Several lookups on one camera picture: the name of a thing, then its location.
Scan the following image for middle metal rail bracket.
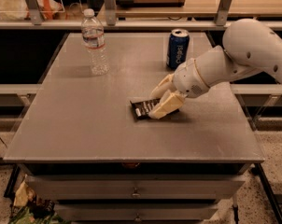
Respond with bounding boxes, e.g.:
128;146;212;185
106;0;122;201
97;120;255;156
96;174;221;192
104;0;116;26

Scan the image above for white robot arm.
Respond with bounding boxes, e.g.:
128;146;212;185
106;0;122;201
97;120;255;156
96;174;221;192
149;19;282;119

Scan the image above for white and orange plastic bag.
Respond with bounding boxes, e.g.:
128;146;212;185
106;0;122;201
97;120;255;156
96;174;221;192
0;0;64;21

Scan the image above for blue pepsi can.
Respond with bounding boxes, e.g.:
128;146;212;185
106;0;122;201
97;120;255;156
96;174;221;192
166;29;190;70

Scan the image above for colourful bags on floor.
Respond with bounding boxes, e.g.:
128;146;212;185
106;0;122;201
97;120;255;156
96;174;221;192
8;181;71;224

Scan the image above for clear plastic water bottle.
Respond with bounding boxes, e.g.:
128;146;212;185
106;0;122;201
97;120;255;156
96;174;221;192
81;8;109;76

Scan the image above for right metal rail bracket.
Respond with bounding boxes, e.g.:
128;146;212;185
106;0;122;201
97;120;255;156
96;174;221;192
214;0;232;26

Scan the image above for grey drawer cabinet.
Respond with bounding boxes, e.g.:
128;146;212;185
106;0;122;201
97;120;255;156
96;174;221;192
5;33;264;224

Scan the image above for drawer knob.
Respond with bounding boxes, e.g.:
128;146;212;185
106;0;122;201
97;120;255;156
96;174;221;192
134;214;142;222
131;188;141;199

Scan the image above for black rxbar chocolate bar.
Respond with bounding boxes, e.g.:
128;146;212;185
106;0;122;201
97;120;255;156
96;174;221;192
131;99;178;120

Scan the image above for left metal rail bracket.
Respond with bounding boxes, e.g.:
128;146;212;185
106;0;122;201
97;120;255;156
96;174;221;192
25;0;44;25

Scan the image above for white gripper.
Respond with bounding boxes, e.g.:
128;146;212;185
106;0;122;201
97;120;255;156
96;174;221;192
148;58;209;119

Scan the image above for upper drawer knob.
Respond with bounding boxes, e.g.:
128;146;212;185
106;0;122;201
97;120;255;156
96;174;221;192
131;188;141;199

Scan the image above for metal rail bracket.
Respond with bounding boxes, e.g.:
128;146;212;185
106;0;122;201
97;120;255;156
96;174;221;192
104;0;116;26
214;0;232;26
25;0;44;25

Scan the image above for lower drawer knob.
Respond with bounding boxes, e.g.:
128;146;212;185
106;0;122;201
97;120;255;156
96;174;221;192
134;214;142;222

